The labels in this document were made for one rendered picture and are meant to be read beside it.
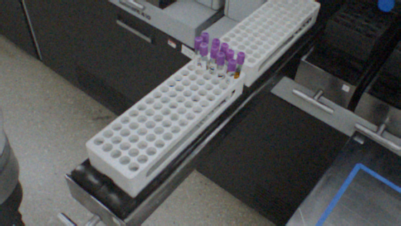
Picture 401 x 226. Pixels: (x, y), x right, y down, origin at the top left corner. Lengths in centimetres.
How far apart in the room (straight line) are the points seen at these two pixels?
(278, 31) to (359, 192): 37
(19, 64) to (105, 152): 156
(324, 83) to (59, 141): 119
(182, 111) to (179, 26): 44
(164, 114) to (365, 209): 36
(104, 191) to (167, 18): 59
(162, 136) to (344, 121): 46
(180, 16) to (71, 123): 89
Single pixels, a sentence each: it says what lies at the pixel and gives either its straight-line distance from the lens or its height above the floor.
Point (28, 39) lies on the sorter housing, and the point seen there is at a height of 21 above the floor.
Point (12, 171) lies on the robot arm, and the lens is 46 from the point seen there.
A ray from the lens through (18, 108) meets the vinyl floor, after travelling 197.
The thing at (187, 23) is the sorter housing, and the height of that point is 73.
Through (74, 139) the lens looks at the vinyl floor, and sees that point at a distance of 180.
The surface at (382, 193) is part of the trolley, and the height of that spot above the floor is 82.
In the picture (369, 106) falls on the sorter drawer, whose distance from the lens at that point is 91.
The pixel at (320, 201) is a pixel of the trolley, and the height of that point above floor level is 82.
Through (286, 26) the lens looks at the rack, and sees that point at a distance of 91.
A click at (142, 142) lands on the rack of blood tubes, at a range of 66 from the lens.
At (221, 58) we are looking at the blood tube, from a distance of 72.
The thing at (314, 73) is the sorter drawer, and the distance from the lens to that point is 92.
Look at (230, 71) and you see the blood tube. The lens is 72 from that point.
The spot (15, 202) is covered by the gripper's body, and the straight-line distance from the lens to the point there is 50.
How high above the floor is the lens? 139
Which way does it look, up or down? 45 degrees down
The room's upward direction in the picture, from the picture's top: 9 degrees clockwise
